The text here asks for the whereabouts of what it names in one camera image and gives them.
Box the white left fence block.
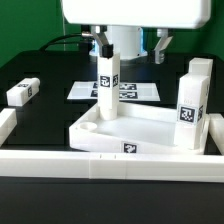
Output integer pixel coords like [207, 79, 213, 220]
[0, 108, 17, 147]

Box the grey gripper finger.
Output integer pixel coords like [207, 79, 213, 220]
[154, 28, 173, 64]
[91, 25, 113, 59]

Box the fiducial marker sheet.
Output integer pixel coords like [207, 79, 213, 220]
[67, 81, 160, 101]

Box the white front fence bar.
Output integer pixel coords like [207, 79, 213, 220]
[0, 150, 224, 183]

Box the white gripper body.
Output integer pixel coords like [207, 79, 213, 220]
[62, 0, 212, 29]

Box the black cable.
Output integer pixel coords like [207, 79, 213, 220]
[39, 31, 96, 52]

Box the white right fence block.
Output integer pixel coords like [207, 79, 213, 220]
[209, 114, 224, 156]

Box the white fence block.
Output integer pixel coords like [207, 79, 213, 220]
[0, 108, 17, 147]
[209, 114, 224, 156]

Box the white thin cable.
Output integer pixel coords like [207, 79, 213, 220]
[61, 16, 67, 52]

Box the white desk top tray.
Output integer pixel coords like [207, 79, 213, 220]
[69, 102, 210, 155]

